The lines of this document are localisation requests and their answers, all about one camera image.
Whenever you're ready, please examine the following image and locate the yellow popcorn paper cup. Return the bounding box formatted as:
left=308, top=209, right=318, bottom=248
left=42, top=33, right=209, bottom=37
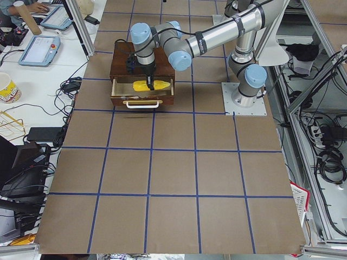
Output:
left=0, top=72, right=22, bottom=103

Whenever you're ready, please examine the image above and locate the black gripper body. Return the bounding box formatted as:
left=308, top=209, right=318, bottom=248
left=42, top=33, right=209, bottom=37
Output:
left=126, top=54, right=156, bottom=76

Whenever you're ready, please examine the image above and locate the wooden drawer with white handle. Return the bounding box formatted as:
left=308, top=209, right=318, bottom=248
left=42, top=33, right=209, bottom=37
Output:
left=110, top=76, right=175, bottom=109

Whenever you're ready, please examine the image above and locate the dark wooden drawer cabinet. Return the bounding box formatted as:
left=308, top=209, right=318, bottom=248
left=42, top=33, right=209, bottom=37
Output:
left=110, top=42, right=175, bottom=80

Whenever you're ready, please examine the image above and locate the person hand on mouse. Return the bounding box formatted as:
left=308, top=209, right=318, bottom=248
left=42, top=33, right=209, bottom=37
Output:
left=27, top=2, right=50, bottom=14

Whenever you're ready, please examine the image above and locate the yellow corn cob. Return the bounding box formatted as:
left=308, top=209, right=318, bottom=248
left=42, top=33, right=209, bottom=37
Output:
left=133, top=80, right=171, bottom=92

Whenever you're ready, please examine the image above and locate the black power brick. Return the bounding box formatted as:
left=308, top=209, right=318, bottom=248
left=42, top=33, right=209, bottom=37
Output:
left=27, top=127, right=65, bottom=147

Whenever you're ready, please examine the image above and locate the black cloth bundle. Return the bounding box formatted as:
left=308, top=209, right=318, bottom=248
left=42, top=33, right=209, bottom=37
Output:
left=286, top=43, right=319, bottom=62

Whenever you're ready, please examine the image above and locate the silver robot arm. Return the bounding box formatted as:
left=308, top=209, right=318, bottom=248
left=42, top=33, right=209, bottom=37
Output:
left=130, top=1, right=280, bottom=107

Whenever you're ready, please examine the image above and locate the white lamp shade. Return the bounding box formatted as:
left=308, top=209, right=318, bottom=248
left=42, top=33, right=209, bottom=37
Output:
left=254, top=14, right=289, bottom=67

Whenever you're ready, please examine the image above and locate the far blue teach pendant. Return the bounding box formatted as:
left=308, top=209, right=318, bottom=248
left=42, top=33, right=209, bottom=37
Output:
left=40, top=5, right=72, bottom=31

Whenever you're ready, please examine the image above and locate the near blue teach pendant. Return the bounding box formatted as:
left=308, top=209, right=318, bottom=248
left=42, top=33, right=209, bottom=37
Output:
left=18, top=36, right=61, bottom=67

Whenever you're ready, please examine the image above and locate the aluminium frame post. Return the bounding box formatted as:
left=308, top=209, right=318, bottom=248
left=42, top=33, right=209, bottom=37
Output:
left=62, top=0, right=95, bottom=57

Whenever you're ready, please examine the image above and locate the cardboard tube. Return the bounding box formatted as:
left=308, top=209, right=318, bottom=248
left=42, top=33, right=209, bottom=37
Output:
left=14, top=1, right=42, bottom=35

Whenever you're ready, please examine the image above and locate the gold wire rack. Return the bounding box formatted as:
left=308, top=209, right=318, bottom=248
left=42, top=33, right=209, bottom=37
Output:
left=1, top=111, right=26, bottom=141

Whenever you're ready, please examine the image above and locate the blue teach pendant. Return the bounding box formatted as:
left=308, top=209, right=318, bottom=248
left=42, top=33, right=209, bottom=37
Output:
left=40, top=5, right=72, bottom=31
left=18, top=36, right=61, bottom=67

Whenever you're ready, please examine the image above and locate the white red plastic basket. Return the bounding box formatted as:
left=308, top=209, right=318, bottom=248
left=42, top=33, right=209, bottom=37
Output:
left=290, top=181, right=310, bottom=226

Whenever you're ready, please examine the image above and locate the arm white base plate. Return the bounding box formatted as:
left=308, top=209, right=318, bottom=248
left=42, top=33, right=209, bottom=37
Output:
left=221, top=82, right=267, bottom=116

